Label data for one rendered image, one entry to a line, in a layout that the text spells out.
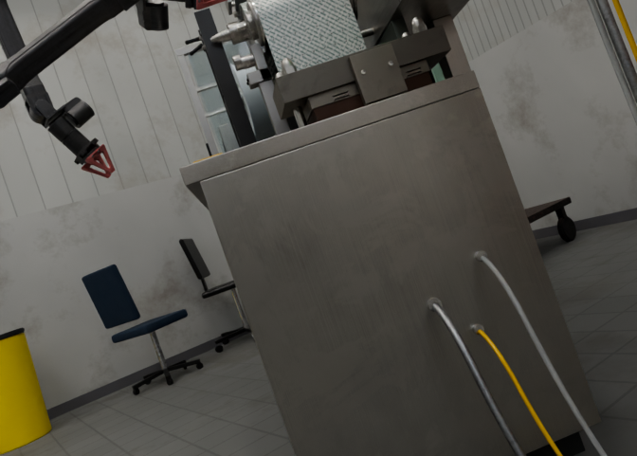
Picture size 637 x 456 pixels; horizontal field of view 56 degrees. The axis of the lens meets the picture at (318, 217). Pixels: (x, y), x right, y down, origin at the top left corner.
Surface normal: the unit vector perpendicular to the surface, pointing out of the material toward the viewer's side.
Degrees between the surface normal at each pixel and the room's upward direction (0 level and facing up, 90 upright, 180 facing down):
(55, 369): 90
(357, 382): 90
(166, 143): 90
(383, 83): 90
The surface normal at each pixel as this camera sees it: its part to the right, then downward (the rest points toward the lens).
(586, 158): -0.81, 0.28
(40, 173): 0.48, -0.19
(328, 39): 0.11, -0.06
